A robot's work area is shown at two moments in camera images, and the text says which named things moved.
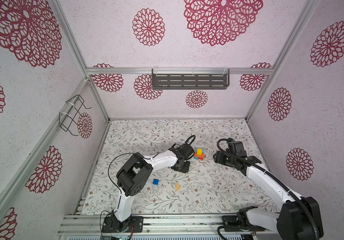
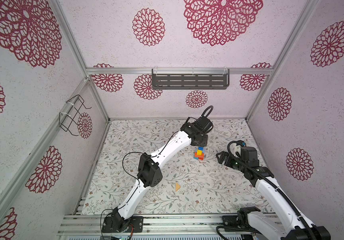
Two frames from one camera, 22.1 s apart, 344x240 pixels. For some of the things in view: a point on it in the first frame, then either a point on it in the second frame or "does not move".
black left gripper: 185,169 → 205,141
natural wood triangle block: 177,186 does not move
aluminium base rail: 153,225 does not move
